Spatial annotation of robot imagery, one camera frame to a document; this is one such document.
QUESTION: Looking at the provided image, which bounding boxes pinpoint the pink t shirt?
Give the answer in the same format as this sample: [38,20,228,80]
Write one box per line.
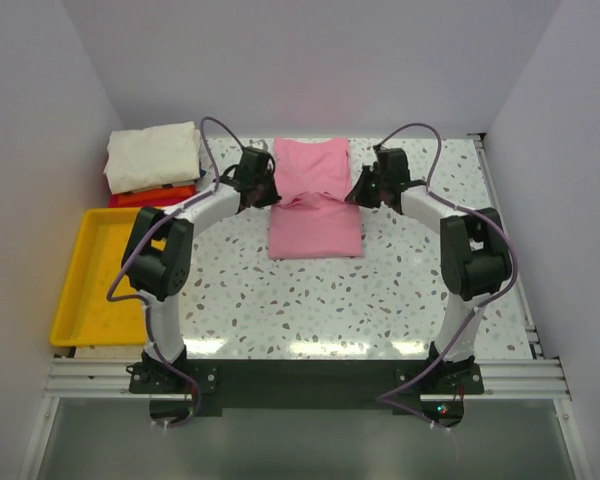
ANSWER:
[268,138,364,260]

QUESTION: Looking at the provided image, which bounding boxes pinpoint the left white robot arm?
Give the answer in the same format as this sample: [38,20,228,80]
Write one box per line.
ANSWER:
[121,147,280,392]

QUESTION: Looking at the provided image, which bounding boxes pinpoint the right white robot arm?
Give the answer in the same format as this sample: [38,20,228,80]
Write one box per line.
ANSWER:
[346,145,516,393]

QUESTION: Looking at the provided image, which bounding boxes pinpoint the folded orange t shirt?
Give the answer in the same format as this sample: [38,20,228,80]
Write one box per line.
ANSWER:
[121,184,196,201]

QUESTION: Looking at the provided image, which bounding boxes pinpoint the folded cream t shirt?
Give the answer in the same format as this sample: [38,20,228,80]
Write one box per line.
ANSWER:
[104,121,201,194]

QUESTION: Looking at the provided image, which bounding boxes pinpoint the folded red t shirt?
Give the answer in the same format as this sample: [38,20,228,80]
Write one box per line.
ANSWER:
[108,194,182,208]

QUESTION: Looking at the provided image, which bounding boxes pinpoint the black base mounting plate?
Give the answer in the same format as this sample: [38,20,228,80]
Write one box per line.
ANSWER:
[126,355,485,427]

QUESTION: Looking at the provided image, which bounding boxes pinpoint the yellow plastic tray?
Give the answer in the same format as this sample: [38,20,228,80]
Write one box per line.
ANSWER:
[49,208,146,347]

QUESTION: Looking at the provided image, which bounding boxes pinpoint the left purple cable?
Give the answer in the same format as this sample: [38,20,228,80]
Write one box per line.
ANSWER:
[105,116,256,431]

